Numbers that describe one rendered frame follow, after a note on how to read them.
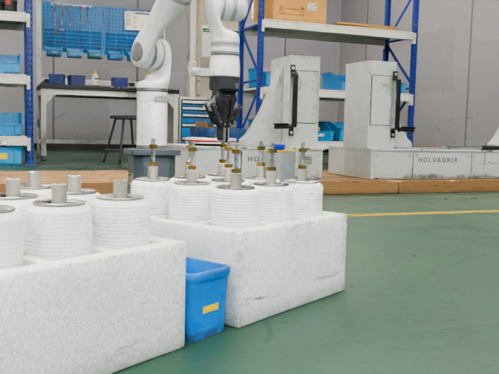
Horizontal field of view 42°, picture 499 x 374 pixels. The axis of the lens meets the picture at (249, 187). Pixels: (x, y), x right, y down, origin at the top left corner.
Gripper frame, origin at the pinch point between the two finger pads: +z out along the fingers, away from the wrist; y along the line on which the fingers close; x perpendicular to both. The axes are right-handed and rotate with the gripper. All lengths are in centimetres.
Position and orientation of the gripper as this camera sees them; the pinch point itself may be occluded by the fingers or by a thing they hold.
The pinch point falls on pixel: (223, 134)
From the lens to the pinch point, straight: 161.0
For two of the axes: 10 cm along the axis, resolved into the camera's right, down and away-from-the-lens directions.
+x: -8.2, -0.7, 5.6
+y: 5.6, -0.6, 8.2
